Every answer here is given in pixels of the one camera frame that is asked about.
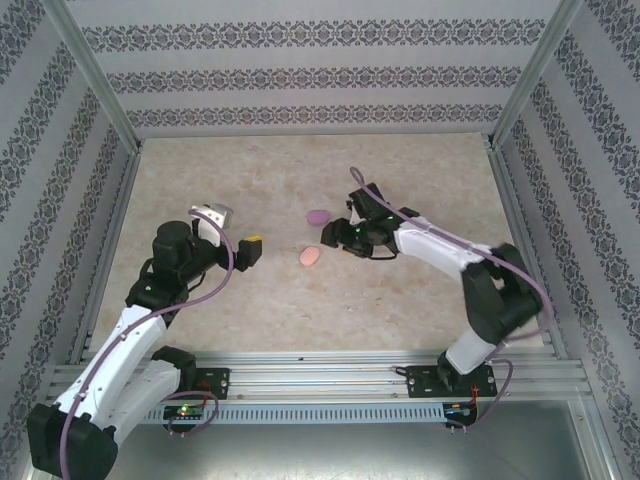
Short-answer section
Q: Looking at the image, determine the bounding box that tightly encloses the left circuit board green light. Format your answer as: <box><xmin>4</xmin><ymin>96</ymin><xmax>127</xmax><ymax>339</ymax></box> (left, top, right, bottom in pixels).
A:
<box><xmin>164</xmin><ymin>405</ymin><xmax>207</xmax><ymax>420</ymax></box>

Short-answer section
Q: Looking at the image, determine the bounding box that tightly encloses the grey metal sheet tray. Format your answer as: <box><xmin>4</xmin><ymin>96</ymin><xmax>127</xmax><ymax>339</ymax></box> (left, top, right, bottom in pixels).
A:
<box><xmin>29</xmin><ymin>399</ymin><xmax>616</xmax><ymax>480</ymax></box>

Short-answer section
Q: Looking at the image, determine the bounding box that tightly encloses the aluminium side rail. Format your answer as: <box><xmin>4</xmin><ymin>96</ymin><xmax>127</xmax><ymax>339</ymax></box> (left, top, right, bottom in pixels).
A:
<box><xmin>69</xmin><ymin>149</ymin><xmax>142</xmax><ymax>364</ymax></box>
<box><xmin>487</xmin><ymin>144</ymin><xmax>569</xmax><ymax>361</ymax></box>

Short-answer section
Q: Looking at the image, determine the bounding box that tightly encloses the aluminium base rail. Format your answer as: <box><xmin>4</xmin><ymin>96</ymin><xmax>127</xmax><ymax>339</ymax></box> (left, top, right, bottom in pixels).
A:
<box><xmin>47</xmin><ymin>349</ymin><xmax>594</xmax><ymax>402</ymax></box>

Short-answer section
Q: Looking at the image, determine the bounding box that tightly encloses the white slotted cable duct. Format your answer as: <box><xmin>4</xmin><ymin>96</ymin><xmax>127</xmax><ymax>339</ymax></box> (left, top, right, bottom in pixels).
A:
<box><xmin>142</xmin><ymin>402</ymin><xmax>446</xmax><ymax>425</ymax></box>

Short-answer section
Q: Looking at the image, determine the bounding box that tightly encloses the aluminium frame post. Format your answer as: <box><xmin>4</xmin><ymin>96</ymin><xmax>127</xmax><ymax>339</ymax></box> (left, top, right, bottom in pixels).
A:
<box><xmin>491</xmin><ymin>0</ymin><xmax>585</xmax><ymax>150</ymax></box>
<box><xmin>39</xmin><ymin>0</ymin><xmax>145</xmax><ymax>153</ymax></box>

